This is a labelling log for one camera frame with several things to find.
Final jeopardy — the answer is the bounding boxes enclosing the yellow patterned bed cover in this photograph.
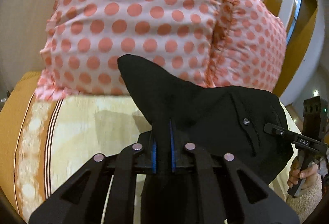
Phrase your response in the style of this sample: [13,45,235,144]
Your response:
[0,70,307,224]

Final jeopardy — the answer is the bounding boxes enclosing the beige fleece sleeve forearm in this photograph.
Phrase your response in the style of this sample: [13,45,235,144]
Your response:
[286,174,322,223]

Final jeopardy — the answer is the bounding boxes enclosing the front polka dot pillow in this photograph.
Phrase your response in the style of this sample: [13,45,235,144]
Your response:
[35,0,221,100]

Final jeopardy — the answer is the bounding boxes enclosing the black pants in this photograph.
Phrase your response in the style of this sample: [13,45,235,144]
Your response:
[118,54,299,223]

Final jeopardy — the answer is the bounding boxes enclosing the rear polka dot pillow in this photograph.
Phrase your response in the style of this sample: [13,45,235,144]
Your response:
[205,0,287,91]

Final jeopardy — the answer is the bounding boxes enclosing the person's right hand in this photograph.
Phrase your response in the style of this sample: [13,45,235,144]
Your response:
[287,157,319,190]

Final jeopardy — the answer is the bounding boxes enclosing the polka dot pillow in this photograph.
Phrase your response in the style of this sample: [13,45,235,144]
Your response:
[35,0,221,100]
[205,0,287,91]

